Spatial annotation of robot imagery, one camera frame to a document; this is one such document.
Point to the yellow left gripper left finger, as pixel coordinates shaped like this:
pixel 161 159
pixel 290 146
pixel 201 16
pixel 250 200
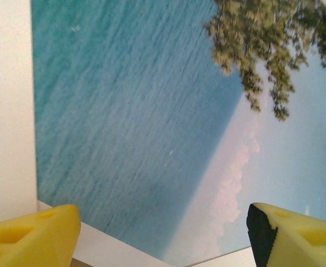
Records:
pixel 26 242

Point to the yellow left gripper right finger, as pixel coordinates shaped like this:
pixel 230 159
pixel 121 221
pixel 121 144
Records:
pixel 305 244

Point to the sea and tree photo print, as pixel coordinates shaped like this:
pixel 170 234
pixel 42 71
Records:
pixel 138 111

